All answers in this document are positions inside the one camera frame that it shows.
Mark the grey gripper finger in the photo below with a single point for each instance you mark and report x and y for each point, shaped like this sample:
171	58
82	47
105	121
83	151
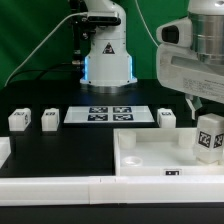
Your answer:
194	104

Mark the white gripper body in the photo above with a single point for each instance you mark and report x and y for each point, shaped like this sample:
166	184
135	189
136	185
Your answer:
179	69

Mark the white square tabletop part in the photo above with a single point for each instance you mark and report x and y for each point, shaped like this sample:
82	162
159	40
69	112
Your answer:
159	152

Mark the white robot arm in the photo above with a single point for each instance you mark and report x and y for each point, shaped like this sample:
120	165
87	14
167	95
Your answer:
108	66

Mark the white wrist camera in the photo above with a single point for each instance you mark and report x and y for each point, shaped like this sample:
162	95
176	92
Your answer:
177	32

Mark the black camera stand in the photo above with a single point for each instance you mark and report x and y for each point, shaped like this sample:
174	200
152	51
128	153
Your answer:
78	25

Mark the white marker base plate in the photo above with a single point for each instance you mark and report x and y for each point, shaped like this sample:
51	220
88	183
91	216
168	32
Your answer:
108	114

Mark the white front obstacle rail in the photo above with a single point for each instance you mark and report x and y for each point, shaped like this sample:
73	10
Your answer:
111	190

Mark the white obstacle rail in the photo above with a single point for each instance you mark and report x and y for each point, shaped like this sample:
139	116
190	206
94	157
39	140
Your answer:
5	149
111	190

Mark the white left obstacle rail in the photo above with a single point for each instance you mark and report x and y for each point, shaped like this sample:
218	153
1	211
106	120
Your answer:
5	149

